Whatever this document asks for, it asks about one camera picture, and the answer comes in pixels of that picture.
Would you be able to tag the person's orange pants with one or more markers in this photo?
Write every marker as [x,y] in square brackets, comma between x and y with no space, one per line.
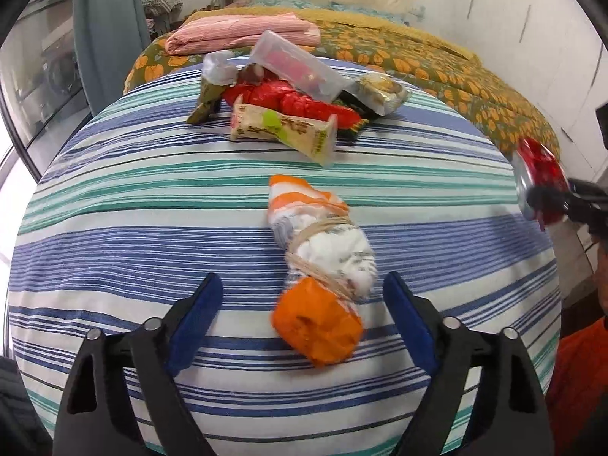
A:
[579,380]

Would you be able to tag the red plastic bag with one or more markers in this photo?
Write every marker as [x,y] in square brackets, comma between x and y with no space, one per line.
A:
[289,97]

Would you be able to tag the orange white bundle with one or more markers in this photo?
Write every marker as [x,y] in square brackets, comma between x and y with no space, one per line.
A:
[323,256]

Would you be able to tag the blue curtain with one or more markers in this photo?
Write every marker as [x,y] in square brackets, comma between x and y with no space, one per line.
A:
[107,14]

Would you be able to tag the clear plastic box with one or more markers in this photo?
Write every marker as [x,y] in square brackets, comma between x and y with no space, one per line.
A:
[297,64]

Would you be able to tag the bed with orange-patterned blanket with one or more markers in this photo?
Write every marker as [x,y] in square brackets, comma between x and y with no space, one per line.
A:
[427,61]

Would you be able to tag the teal patterned bedsheet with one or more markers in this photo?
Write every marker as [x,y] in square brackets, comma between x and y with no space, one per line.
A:
[285,4]

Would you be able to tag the blue green striped cloth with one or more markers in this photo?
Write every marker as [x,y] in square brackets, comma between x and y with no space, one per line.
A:
[142,209]

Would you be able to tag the clear pastry wrapper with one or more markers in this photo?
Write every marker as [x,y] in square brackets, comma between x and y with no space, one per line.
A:
[380,91]

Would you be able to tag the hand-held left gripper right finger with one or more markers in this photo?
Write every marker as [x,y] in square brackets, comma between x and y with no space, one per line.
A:
[411,323]

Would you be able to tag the glass sliding door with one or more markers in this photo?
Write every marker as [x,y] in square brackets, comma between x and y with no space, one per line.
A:
[38,76]

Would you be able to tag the green snack packet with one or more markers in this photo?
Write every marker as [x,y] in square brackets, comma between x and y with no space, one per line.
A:
[205,102]

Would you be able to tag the pink folded blanket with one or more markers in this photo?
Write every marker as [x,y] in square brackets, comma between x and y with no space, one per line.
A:
[237,33]

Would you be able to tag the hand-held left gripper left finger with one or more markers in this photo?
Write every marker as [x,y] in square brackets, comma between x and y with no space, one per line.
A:
[197,323]

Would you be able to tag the clear plastic cup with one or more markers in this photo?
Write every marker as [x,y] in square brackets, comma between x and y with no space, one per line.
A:
[216,66]

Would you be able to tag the brown snack wrapper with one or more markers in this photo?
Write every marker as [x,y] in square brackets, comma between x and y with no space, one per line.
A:
[251,75]

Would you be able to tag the beige snack packet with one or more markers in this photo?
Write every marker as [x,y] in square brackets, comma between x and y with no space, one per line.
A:
[280,128]

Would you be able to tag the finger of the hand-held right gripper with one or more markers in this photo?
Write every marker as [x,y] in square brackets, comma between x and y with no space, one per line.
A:
[551,195]
[589,186]

